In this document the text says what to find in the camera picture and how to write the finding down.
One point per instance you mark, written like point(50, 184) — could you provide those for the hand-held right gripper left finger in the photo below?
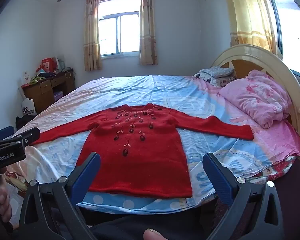
point(90, 172)

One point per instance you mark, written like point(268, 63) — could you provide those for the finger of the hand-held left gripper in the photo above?
point(31, 135)
point(6, 132)

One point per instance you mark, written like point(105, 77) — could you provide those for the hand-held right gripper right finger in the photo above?
point(217, 177)

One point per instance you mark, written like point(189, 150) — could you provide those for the red knitted sweater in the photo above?
point(140, 167)

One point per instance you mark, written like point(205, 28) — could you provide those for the person's left hand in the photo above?
point(3, 205)

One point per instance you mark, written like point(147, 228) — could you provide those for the person's right hand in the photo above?
point(153, 235)

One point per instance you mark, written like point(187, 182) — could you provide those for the black bag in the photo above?
point(25, 122)

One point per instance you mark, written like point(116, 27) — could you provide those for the white printed shopping bag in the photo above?
point(28, 107)

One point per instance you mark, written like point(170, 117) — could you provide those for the brown wooden desk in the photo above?
point(42, 90)

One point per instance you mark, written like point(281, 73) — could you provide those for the green items on desk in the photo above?
point(37, 79)

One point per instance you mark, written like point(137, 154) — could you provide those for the white patterned paper bag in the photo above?
point(26, 77)

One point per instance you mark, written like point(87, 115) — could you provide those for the person's dark pants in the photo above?
point(130, 225)

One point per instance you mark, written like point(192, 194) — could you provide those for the pink pillow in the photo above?
point(255, 97)

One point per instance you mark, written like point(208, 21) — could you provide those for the white spotted pillow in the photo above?
point(205, 77)

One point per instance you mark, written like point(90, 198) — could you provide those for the bed with blue sheet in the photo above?
point(165, 90)

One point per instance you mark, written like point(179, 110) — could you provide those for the grey patterned pillow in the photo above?
point(217, 71)

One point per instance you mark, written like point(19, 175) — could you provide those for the yellow patterned curtain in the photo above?
point(92, 30)
point(148, 25)

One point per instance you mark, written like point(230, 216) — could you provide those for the cream wooden headboard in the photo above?
point(252, 52)

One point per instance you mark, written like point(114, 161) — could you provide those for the sliding glass window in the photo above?
point(120, 30)

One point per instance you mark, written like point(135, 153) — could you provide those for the large yellow floral curtain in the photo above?
point(250, 17)

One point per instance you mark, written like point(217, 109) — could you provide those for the large side window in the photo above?
point(292, 30)

